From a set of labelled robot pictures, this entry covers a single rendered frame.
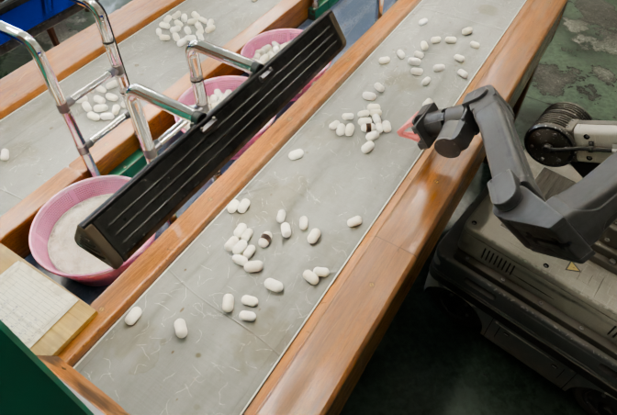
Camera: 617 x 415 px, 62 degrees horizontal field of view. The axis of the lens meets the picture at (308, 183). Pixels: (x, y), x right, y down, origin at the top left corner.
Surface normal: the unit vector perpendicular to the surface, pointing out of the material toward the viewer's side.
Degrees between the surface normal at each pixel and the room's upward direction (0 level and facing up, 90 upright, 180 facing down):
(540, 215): 49
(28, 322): 0
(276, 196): 0
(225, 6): 0
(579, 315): 87
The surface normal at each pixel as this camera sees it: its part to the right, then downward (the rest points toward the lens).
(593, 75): 0.00, -0.66
